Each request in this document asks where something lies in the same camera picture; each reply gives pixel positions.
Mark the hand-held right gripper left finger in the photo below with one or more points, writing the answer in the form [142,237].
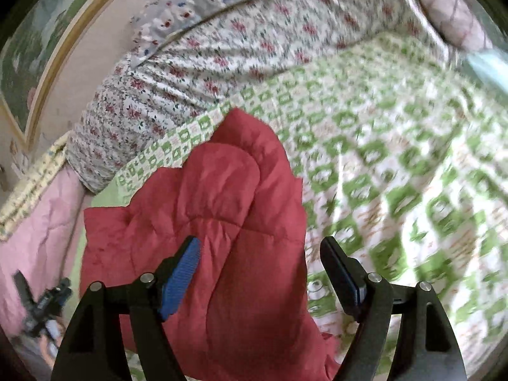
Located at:
[178,283]

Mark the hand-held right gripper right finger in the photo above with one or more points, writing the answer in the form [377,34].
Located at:
[351,285]

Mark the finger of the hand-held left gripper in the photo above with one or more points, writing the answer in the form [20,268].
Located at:
[22,285]

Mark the red quilted jacket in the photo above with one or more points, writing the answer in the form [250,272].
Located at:
[222,246]

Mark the pink quilt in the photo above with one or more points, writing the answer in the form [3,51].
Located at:
[39,242]

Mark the yellow floral cloth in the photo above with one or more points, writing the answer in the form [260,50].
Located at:
[31,190]

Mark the green printed blanket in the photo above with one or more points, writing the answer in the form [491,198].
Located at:
[389,190]

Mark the light blue cloth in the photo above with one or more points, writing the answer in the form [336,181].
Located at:
[486,69]

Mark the pink checked pillow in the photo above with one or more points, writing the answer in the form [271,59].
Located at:
[448,8]

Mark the framed wall picture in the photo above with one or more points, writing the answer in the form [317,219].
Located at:
[47,43]

